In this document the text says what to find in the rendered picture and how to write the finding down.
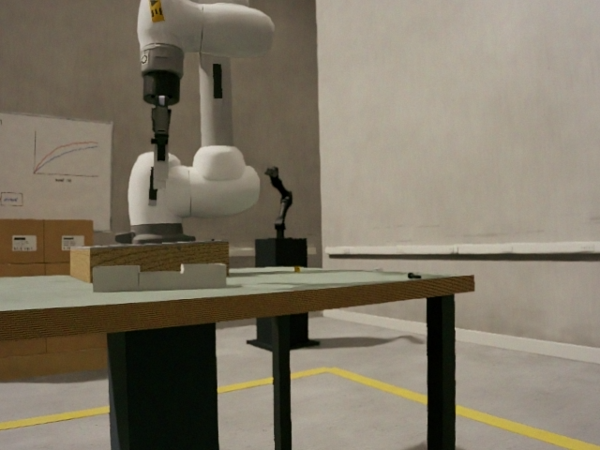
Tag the white three-compartment bin rack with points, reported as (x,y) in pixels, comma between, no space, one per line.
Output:
(125,278)

